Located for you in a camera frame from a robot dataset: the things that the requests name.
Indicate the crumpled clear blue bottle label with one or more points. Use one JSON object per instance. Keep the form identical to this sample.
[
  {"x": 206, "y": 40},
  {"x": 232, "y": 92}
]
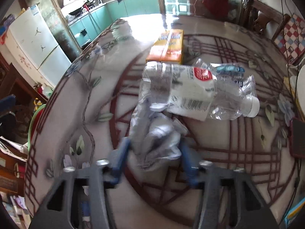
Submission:
[{"x": 231, "y": 71}]

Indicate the white grey paper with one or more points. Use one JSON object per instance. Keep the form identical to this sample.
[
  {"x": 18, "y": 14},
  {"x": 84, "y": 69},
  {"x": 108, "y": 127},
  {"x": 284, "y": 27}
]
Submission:
[{"x": 154, "y": 136}]

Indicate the orange yellow carton box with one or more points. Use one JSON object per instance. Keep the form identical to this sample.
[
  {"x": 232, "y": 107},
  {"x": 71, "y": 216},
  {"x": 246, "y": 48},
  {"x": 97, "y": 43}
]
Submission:
[{"x": 168, "y": 48}]

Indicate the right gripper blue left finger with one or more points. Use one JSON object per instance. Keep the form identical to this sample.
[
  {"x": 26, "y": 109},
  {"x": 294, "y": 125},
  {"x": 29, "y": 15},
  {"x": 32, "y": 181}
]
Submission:
[{"x": 118, "y": 159}]

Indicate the crushed clear plastic bottle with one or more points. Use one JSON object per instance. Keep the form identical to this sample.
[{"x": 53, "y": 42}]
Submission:
[{"x": 194, "y": 92}]

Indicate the white refrigerator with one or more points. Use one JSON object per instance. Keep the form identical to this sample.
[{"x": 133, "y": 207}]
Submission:
[{"x": 35, "y": 49}]

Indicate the green red trash bin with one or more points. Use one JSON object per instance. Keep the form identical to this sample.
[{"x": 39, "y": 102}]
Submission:
[{"x": 33, "y": 124}]

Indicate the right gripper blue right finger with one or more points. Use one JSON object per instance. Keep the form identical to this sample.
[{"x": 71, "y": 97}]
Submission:
[{"x": 190, "y": 163}]

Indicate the white desk lamp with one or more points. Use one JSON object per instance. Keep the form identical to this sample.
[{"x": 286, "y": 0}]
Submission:
[{"x": 300, "y": 89}]

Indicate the blue yellow toy stand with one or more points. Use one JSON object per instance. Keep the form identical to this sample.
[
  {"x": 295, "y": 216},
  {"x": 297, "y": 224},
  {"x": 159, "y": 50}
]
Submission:
[{"x": 293, "y": 212}]

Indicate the teal kitchen cabinets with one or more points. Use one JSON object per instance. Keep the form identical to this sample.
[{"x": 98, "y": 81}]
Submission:
[{"x": 91, "y": 23}]

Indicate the red cased smartphone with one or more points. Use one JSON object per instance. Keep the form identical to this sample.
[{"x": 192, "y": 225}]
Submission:
[{"x": 297, "y": 139}]

